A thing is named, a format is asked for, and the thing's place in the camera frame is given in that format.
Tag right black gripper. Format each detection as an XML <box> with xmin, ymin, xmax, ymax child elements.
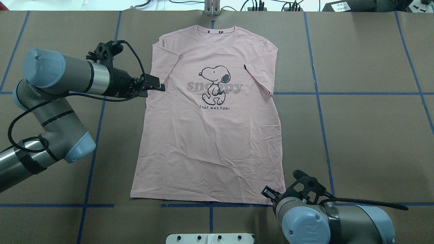
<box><xmin>261</xmin><ymin>186</ymin><xmax>288</xmax><ymax>207</ymax></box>

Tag pink Snoopy t-shirt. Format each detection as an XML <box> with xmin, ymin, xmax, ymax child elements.
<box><xmin>130</xmin><ymin>25</ymin><xmax>285</xmax><ymax>204</ymax></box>

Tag aluminium frame post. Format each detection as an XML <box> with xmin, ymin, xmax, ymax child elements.
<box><xmin>203</xmin><ymin>0</ymin><xmax>221</xmax><ymax>16</ymax></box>

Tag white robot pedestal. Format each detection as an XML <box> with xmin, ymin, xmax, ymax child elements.
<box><xmin>165</xmin><ymin>233</ymin><xmax>255</xmax><ymax>244</ymax></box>

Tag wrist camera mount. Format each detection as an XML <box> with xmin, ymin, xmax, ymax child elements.
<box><xmin>284</xmin><ymin>170</ymin><xmax>330</xmax><ymax>205</ymax></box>
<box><xmin>86</xmin><ymin>41</ymin><xmax>124</xmax><ymax>68</ymax></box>

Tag black box with label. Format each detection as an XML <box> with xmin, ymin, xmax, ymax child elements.
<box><xmin>321</xmin><ymin>0</ymin><xmax>377</xmax><ymax>12</ymax></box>

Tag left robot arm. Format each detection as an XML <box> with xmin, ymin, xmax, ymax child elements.
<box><xmin>1</xmin><ymin>42</ymin><xmax>165</xmax><ymax>192</ymax></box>

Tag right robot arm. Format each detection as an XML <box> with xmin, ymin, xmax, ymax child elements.
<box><xmin>262</xmin><ymin>186</ymin><xmax>396</xmax><ymax>244</ymax></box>

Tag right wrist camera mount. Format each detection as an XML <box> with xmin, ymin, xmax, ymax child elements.
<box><xmin>284</xmin><ymin>170</ymin><xmax>330</xmax><ymax>205</ymax></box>

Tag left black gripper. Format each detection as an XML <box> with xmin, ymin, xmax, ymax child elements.
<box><xmin>107</xmin><ymin>68</ymin><xmax>166</xmax><ymax>98</ymax></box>

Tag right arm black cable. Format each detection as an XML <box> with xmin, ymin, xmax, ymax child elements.
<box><xmin>324</xmin><ymin>191</ymin><xmax>409</xmax><ymax>211</ymax></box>

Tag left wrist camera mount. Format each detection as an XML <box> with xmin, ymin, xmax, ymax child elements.
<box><xmin>86</xmin><ymin>41</ymin><xmax>124</xmax><ymax>68</ymax></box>

